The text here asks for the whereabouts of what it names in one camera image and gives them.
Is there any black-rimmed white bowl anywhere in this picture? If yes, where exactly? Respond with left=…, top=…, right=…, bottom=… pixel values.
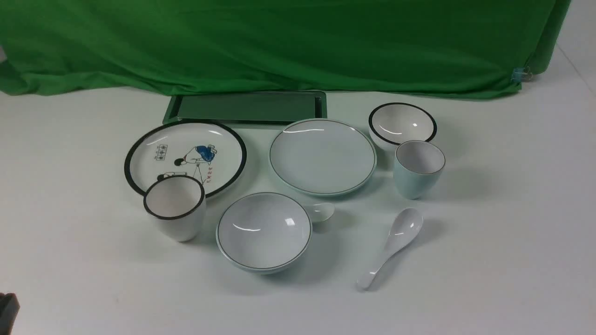
left=368, top=102, right=438, bottom=151

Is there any plain white spoon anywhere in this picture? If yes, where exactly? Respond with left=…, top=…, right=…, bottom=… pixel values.
left=356, top=208, right=424, bottom=291

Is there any blue binder clip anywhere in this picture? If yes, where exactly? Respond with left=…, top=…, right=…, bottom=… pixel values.
left=511, top=67, right=534, bottom=83

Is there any white spoon with characters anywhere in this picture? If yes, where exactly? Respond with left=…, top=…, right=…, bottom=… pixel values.
left=304, top=203, right=336, bottom=223

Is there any pale blue bowl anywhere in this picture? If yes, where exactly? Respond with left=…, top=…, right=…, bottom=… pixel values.
left=216, top=192, right=313, bottom=275

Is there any green rectangular tray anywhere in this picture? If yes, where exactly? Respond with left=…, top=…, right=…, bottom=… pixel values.
left=163, top=91, right=327, bottom=125

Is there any black-rimmed illustrated plate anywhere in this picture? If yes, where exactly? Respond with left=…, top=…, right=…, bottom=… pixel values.
left=124, top=120, right=248, bottom=199

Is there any pale blue cup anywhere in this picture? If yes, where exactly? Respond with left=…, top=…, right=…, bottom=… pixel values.
left=393, top=140, right=446, bottom=200

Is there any black-rimmed white cup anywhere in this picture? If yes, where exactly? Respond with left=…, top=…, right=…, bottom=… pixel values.
left=143, top=174, right=207, bottom=242

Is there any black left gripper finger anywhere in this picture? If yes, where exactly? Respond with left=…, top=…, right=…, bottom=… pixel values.
left=0, top=293, right=20, bottom=335

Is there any pale blue plate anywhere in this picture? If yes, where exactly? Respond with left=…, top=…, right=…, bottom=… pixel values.
left=268, top=119, right=378, bottom=197

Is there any green backdrop cloth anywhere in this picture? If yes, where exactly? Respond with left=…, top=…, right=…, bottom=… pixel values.
left=0, top=0, right=570, bottom=100

